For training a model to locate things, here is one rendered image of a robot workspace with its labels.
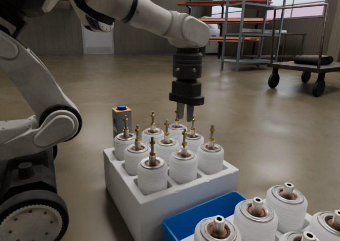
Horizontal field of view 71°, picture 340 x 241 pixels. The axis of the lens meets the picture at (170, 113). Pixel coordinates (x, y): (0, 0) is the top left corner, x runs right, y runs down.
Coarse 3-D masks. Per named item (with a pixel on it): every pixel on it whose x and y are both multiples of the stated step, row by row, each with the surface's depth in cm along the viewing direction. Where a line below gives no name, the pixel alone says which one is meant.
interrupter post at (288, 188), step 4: (284, 184) 60; (288, 184) 61; (292, 184) 60; (284, 188) 60; (288, 188) 59; (292, 188) 59; (284, 192) 60; (288, 192) 59; (292, 192) 60; (288, 196) 60
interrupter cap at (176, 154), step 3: (177, 150) 83; (180, 150) 83; (189, 150) 83; (174, 153) 81; (177, 153) 81; (180, 153) 81; (189, 153) 81; (192, 153) 81; (174, 156) 79; (177, 156) 79; (180, 156) 79; (183, 156) 79; (186, 156) 79; (189, 156) 79; (192, 156) 79; (180, 159) 77; (183, 159) 77; (186, 159) 77; (189, 159) 77
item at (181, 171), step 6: (174, 162) 77; (180, 162) 77; (186, 162) 77; (192, 162) 77; (174, 168) 78; (180, 168) 77; (186, 168) 77; (192, 168) 78; (174, 174) 79; (180, 174) 78; (186, 174) 78; (192, 174) 79; (174, 180) 79; (180, 180) 78; (186, 180) 78
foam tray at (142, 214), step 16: (112, 160) 91; (224, 160) 92; (112, 176) 91; (128, 176) 80; (208, 176) 81; (224, 176) 82; (112, 192) 94; (128, 192) 75; (160, 192) 72; (176, 192) 73; (192, 192) 77; (208, 192) 81; (224, 192) 85; (128, 208) 78; (144, 208) 68; (160, 208) 71; (176, 208) 75; (128, 224) 81; (144, 224) 70; (160, 224) 73; (144, 240) 72; (160, 240) 75
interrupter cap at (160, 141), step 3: (159, 138) 92; (162, 138) 93; (171, 138) 93; (159, 141) 90; (162, 141) 91; (171, 141) 91; (174, 141) 90; (159, 144) 88; (162, 144) 88; (165, 144) 88; (168, 144) 88; (171, 144) 88; (174, 144) 88
